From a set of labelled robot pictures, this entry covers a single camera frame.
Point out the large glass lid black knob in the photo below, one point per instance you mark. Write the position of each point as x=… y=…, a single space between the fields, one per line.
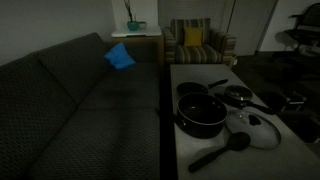
x=263 y=133

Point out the big black pot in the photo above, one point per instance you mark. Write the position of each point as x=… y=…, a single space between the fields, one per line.
x=200 y=128

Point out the teal pot with plant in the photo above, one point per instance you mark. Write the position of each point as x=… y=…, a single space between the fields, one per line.
x=132 y=25

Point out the small black saucepan with lid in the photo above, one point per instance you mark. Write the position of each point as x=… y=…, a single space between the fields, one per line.
x=237 y=93

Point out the light grey coffee table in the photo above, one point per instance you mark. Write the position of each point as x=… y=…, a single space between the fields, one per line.
x=253 y=163

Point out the black frying pan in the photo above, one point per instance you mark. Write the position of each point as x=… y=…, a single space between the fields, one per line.
x=191 y=88

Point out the blue throw pillow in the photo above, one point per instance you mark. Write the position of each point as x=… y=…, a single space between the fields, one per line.
x=119 y=56

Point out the striped armchair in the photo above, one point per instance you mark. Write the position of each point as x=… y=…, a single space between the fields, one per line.
x=200 y=54

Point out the wooden side table white top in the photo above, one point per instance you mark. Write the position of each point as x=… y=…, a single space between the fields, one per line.
x=136 y=41

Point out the yellow throw pillow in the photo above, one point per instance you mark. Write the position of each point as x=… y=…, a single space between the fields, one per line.
x=193 y=36

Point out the small white cup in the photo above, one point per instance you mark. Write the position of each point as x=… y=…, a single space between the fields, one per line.
x=142 y=25

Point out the window blinds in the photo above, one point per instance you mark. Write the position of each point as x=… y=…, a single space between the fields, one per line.
x=193 y=8

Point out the black plastic serving spoon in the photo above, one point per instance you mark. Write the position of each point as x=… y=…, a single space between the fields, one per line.
x=238 y=141

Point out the dark grey fabric sofa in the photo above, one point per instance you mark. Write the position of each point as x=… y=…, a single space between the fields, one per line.
x=66 y=116

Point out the dark equipment on floor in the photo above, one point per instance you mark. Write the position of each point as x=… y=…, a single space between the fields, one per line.
x=286 y=100

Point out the black office chair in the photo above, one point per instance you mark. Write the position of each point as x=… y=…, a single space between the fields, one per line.
x=308 y=31

